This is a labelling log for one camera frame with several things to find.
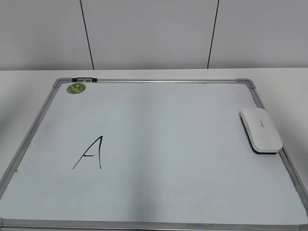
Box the white board eraser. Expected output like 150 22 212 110
240 108 283 154

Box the round green magnet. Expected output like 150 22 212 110
66 82 86 94

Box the white board with aluminium frame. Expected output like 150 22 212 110
0 78 308 231

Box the black and silver frame clip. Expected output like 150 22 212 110
72 77 98 82

